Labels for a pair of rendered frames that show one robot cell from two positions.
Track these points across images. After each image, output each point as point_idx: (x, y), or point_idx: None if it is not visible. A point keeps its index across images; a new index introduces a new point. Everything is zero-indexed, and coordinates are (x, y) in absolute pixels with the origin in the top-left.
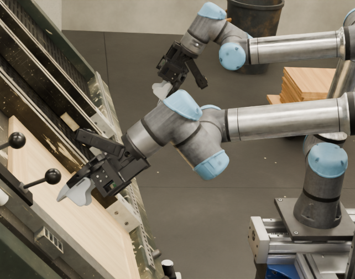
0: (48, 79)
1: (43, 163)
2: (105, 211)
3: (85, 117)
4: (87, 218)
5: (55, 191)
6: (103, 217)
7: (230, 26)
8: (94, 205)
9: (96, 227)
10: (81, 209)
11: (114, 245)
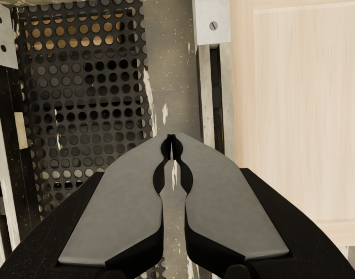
0: (18, 218)
1: (282, 191)
2: (235, 51)
3: None
4: (317, 100)
5: (329, 168)
6: (256, 56)
7: None
8: (253, 79)
9: (315, 79)
10: (308, 114)
11: (317, 36)
